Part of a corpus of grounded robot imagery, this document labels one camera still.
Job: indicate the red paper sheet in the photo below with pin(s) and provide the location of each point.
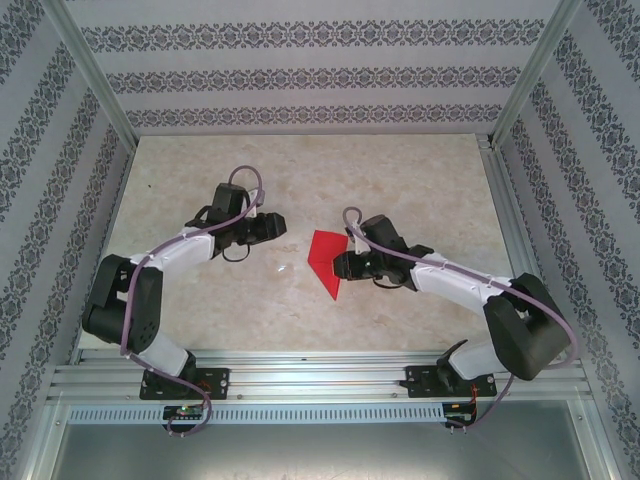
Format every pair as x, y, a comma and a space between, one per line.
322, 250

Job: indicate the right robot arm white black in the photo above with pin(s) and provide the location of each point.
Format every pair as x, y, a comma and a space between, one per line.
525, 330

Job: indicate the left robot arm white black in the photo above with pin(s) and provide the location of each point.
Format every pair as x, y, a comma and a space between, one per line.
125, 300

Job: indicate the grey metal sheet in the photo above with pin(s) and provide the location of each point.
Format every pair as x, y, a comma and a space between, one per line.
320, 455

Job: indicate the small green circuit board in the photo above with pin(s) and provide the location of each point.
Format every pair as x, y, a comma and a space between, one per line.
459, 411
182, 412

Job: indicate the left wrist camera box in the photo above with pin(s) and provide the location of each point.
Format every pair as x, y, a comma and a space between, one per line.
257, 205

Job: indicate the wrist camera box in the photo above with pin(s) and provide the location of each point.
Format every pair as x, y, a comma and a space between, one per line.
257, 205
357, 240

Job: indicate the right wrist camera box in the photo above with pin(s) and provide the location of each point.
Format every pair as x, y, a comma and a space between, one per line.
357, 240

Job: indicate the long aluminium base rail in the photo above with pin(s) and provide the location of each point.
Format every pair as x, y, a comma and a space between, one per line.
315, 375

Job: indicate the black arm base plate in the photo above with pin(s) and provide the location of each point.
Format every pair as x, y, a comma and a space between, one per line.
217, 380
417, 380

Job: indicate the aluminium side rail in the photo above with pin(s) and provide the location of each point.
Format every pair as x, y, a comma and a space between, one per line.
102, 250
505, 200

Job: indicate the aluminium frame post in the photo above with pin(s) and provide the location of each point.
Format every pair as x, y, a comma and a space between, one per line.
95, 75
537, 70

